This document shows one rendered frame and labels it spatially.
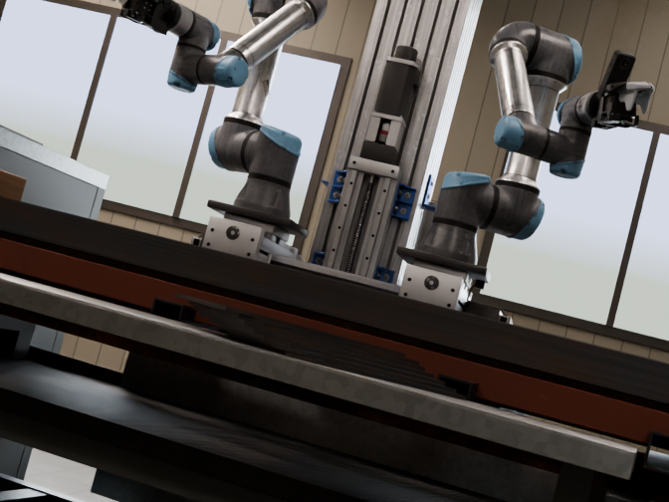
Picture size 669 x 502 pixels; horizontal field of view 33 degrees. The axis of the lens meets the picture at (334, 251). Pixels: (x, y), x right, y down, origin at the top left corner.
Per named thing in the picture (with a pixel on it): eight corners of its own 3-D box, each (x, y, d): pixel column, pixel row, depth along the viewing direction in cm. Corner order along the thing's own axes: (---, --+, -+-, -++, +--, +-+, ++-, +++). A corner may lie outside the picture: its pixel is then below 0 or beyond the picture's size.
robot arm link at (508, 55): (494, 1, 284) (513, 122, 249) (533, 14, 287) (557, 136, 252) (474, 36, 292) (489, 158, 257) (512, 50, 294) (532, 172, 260)
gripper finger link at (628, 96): (648, 109, 231) (625, 115, 240) (651, 81, 231) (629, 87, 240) (635, 107, 230) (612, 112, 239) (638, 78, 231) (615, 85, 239)
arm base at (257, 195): (240, 213, 299) (250, 177, 300) (294, 226, 296) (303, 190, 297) (225, 204, 284) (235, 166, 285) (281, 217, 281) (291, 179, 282)
